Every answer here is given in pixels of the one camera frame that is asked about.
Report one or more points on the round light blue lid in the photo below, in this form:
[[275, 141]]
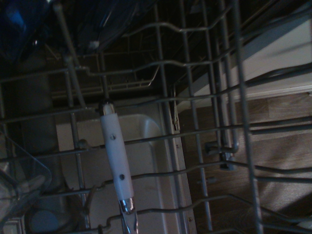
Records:
[[45, 220]]

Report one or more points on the clear glass container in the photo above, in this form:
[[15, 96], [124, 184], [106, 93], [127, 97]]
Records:
[[22, 165]]

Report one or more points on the blue plastic item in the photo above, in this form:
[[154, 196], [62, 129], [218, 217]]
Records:
[[14, 29]]

